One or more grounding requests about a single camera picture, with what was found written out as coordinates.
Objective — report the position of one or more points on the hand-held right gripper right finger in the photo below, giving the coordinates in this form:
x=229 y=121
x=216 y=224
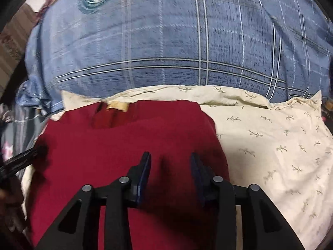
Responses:
x=196 y=177

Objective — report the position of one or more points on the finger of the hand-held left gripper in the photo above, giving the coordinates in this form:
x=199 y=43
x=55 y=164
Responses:
x=22 y=159

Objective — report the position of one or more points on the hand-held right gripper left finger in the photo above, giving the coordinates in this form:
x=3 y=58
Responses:
x=144 y=177

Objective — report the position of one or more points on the dark red garment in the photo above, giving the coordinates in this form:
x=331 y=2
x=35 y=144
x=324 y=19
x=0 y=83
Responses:
x=104 y=148

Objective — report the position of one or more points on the grey bed sheet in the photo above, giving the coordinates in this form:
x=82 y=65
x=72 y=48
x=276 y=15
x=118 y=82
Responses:
x=23 y=127

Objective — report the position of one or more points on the cream leaf-print pillow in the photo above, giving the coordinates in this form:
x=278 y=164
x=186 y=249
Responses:
x=273 y=140

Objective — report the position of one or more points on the brown wooden headboard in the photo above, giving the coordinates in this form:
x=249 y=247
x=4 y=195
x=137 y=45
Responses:
x=15 y=44

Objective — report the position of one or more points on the blue plaid quilt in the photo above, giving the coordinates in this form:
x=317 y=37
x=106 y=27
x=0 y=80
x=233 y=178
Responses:
x=169 y=44

